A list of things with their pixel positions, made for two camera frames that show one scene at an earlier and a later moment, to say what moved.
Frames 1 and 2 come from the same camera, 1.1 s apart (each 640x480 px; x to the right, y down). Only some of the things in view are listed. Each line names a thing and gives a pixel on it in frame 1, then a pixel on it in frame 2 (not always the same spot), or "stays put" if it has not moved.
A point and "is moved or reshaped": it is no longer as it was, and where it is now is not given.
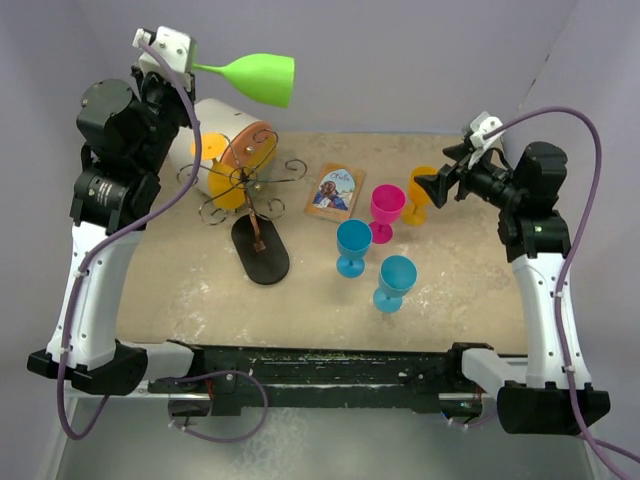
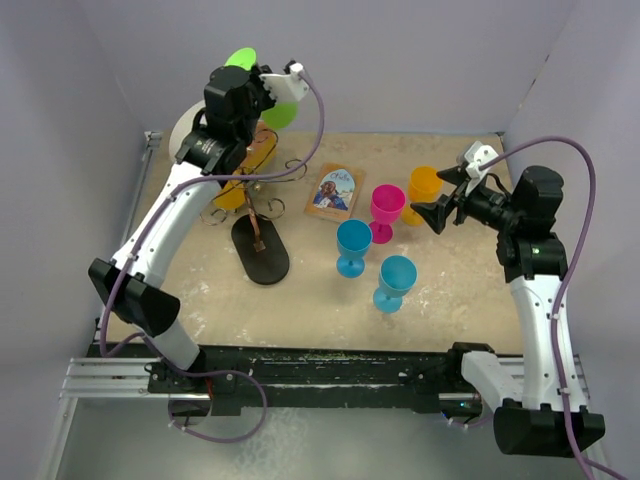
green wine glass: (265, 78) is moved or reshaped
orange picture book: (333, 190) stays put
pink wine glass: (387, 202) stays put
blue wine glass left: (353, 238) stays put
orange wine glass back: (419, 198) stays put
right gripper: (438, 184) to (436, 213)
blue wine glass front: (397, 274) stays put
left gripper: (144, 82) to (256, 81)
